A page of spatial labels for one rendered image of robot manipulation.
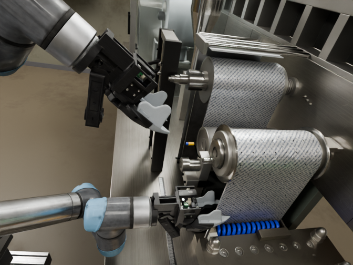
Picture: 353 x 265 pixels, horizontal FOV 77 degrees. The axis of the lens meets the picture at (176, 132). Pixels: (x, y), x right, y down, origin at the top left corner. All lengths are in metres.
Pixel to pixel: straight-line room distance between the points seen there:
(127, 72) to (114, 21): 3.42
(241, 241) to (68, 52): 0.61
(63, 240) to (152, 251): 1.17
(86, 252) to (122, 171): 0.94
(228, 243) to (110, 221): 0.33
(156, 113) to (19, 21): 0.24
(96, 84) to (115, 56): 0.06
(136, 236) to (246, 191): 0.39
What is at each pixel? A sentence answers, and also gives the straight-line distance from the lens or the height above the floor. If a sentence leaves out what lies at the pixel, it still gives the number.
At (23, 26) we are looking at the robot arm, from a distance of 0.39.
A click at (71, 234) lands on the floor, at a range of 1.89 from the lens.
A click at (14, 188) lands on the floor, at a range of 2.28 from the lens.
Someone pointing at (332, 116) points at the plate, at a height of 1.34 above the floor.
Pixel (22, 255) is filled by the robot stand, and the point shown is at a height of 0.22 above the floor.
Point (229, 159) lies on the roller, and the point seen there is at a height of 1.28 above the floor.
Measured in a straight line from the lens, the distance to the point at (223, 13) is 1.47.
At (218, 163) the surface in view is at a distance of 0.55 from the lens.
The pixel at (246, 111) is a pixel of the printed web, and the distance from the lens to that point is 0.76.
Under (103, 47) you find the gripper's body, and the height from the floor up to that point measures 1.49.
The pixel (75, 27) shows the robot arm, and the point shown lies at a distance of 0.38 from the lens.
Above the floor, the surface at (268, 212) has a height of 1.07.
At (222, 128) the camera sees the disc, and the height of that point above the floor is 1.30.
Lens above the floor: 1.60
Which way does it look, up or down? 36 degrees down
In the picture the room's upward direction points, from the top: 10 degrees clockwise
